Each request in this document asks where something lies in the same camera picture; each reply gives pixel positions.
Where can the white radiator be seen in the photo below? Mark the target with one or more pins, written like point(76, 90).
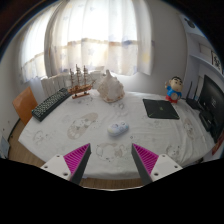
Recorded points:
point(53, 84)

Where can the small black box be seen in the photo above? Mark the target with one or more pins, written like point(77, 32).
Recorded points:
point(205, 120)

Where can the black computer monitor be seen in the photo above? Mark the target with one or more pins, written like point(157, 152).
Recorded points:
point(213, 101)

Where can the white star-print curtain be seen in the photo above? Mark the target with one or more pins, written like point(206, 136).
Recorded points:
point(100, 36)

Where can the large white conch shell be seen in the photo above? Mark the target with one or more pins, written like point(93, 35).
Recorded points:
point(110, 89)

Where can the white cartoon-print computer mouse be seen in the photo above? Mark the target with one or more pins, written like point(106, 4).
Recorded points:
point(117, 128)

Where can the orange wooden chair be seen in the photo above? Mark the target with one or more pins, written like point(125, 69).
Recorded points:
point(24, 105)

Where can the white cartoon-print tablecloth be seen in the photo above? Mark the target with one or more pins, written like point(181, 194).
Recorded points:
point(83, 140)

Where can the cartoon boy figurine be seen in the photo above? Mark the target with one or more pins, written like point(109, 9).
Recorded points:
point(173, 90)

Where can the white wall shelf unit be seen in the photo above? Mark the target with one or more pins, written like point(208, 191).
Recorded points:
point(206, 53)

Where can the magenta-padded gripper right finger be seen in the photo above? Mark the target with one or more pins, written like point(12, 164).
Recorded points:
point(162, 166)

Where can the black square mouse pad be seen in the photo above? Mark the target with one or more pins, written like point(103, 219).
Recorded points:
point(160, 109)

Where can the black router with antennas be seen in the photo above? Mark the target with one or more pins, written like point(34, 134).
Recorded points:
point(192, 102)

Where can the black computer keyboard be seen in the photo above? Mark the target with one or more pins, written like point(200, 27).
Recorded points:
point(50, 104)

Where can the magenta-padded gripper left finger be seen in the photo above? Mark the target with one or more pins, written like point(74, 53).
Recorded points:
point(58, 165)

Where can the wooden sailing ship model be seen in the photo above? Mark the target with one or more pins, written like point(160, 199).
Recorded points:
point(79, 88)

